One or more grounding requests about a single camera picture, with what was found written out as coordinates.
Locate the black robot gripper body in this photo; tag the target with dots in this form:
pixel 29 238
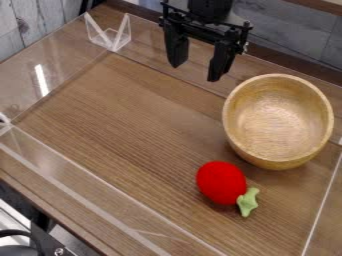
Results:
pixel 208 20

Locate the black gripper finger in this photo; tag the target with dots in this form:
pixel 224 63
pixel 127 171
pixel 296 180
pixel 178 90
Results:
pixel 177 45
pixel 222 60

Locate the red felt strawberry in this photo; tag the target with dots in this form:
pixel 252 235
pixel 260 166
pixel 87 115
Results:
pixel 222 183

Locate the light wooden bowl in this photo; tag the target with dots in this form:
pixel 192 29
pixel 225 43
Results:
pixel 278 120

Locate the clear acrylic corner bracket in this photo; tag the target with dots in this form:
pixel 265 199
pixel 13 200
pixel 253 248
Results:
pixel 110 38

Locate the clear acrylic tray wall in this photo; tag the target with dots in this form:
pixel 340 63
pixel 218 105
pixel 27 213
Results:
pixel 109 130

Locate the black metal table bracket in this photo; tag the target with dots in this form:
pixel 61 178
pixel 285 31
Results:
pixel 45 241

